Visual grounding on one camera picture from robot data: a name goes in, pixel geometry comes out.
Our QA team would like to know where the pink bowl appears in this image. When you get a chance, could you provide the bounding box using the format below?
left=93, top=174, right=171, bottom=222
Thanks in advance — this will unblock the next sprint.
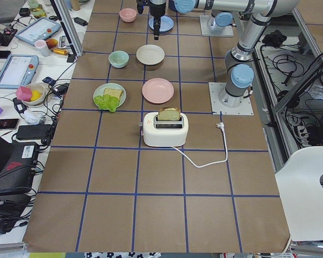
left=119, top=8, right=137, bottom=23

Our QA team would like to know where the orange screwdriver tool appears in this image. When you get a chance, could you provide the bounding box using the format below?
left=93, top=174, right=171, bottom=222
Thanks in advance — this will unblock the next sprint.
left=50, top=48, right=75, bottom=63

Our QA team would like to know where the white toaster power cable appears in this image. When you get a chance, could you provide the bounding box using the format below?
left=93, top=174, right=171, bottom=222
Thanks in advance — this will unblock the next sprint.
left=170, top=122, right=229, bottom=169

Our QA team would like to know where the pink plate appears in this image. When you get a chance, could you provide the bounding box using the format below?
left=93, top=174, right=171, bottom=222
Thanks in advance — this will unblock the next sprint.
left=142, top=78, right=174, bottom=104

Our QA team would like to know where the teach pendant far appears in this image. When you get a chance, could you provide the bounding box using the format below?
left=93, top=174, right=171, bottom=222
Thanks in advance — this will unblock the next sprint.
left=15, top=17, right=61, bottom=45

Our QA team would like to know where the green bowl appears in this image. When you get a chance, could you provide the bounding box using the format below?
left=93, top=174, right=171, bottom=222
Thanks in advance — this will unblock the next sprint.
left=109, top=51, right=130, bottom=68

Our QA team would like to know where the white chair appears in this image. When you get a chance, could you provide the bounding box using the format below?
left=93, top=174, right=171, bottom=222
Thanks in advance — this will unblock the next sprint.
left=275, top=146, right=323, bottom=241

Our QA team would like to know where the bowl with toy fruit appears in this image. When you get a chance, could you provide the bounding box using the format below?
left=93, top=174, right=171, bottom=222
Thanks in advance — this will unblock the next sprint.
left=16, top=82, right=47, bottom=107

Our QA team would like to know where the lettuce leaf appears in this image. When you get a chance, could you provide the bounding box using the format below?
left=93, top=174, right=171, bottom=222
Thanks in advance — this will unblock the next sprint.
left=94, top=94, right=120, bottom=112

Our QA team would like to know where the green plate with food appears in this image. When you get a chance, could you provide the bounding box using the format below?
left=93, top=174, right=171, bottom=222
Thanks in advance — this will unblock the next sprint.
left=93, top=83, right=126, bottom=107

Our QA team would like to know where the blue plate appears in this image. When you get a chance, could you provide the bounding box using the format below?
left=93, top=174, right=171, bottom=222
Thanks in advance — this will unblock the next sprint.
left=148, top=16, right=174, bottom=33

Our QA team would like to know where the aluminium frame post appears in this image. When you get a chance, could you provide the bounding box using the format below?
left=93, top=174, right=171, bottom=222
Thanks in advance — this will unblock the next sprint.
left=51, top=0, right=83, bottom=56

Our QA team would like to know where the bread slice in toaster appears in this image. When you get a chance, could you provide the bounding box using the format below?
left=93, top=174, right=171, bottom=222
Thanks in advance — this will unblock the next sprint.
left=157, top=107, right=181, bottom=121

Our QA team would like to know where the teach pendant near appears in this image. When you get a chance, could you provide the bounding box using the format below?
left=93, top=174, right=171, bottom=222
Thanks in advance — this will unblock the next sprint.
left=0, top=54, right=39, bottom=89

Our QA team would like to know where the pink cup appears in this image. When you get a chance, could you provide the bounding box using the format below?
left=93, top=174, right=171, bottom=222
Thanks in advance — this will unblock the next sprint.
left=34, top=40, right=50, bottom=56

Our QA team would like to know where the black smartphone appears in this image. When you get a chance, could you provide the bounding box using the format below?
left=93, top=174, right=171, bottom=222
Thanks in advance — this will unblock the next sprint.
left=0, top=118, right=20, bottom=130

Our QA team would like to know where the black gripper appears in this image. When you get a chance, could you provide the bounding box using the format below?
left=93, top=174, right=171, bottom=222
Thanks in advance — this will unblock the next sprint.
left=137, top=0, right=166, bottom=40

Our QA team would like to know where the white toaster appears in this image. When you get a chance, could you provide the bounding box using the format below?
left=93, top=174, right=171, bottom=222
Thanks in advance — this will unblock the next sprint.
left=142, top=112, right=189, bottom=147

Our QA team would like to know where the bread slice on plate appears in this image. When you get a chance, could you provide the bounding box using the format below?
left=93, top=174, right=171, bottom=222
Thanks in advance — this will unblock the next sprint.
left=103, top=88, right=124, bottom=100

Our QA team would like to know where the beige plate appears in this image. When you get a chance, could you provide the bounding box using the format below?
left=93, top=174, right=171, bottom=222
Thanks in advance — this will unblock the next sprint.
left=136, top=44, right=165, bottom=66

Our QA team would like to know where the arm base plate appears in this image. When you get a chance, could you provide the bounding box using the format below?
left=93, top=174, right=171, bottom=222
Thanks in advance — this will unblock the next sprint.
left=209, top=82, right=254, bottom=116
left=199, top=15, right=234, bottom=37

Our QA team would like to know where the black power adapter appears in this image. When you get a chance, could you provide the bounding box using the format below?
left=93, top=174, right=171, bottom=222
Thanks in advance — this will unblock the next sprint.
left=73, top=17, right=88, bottom=26

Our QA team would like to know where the teach pendant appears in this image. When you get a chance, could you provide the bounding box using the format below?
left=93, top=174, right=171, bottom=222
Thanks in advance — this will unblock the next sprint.
left=0, top=54, right=39, bottom=89
left=15, top=17, right=61, bottom=45

